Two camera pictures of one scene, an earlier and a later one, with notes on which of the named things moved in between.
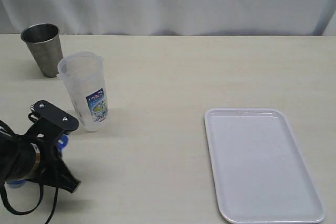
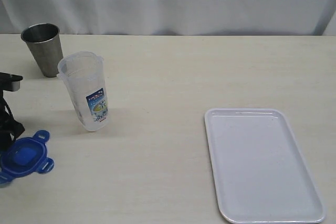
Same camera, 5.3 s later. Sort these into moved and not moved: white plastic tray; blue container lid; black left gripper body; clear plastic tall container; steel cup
Moved: blue container lid; black left gripper body
Not moved: steel cup; clear plastic tall container; white plastic tray
